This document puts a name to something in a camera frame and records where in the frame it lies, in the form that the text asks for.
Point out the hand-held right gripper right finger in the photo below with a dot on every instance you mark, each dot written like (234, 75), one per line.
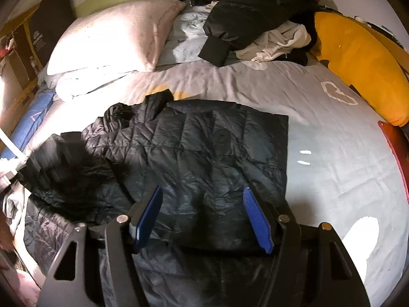
(257, 220)

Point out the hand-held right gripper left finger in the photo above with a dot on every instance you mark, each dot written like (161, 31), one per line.
(145, 220)

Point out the black quilted jacket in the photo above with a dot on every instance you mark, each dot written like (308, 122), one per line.
(207, 144)

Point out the grey printed bed sheet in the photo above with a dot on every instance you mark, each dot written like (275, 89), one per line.
(319, 134)

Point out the white cloth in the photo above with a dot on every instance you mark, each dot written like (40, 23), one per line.
(12, 204)

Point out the person's fluffy garment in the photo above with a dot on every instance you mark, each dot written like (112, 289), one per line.
(27, 284)

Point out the light grey folded duvet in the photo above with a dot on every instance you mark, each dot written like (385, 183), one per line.
(89, 86)

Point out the blue printed cushion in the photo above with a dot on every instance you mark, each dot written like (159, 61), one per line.
(32, 118)

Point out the white desk lamp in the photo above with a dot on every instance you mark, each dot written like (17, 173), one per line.
(9, 145)

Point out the red notebook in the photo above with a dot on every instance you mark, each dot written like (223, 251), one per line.
(396, 144)

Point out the cream garment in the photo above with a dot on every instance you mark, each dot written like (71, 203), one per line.
(281, 38)

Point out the pale pink pillow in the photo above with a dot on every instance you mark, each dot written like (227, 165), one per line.
(111, 35)

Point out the orange pillow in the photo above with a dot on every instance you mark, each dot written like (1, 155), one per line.
(361, 60)

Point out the light grey garment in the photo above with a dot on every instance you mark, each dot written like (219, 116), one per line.
(185, 32)

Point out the cluttered shelf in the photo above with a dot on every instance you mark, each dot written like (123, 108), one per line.
(12, 57)

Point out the black puffy coat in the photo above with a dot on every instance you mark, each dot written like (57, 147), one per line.
(255, 6)

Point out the wooden bed frame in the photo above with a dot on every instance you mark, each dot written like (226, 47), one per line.
(22, 96)

